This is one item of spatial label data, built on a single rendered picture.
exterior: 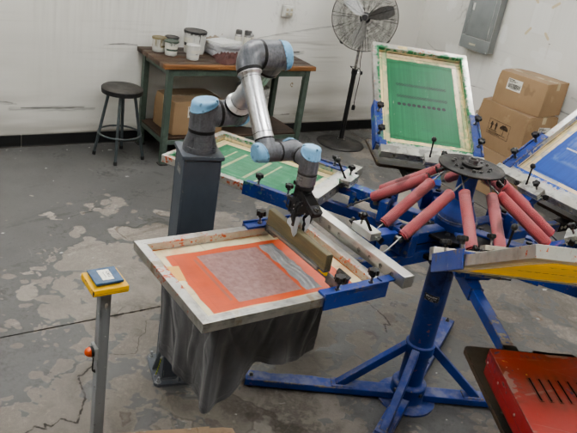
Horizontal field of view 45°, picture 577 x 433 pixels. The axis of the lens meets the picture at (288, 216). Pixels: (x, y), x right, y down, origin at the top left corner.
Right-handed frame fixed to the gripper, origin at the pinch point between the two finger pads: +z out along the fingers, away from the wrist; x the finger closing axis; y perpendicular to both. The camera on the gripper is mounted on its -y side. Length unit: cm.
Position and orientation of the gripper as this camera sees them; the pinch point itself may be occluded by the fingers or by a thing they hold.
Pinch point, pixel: (299, 233)
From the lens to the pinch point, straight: 270.1
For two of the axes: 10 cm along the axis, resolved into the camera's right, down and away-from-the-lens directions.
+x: -8.3, 1.1, -5.5
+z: -1.6, 8.9, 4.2
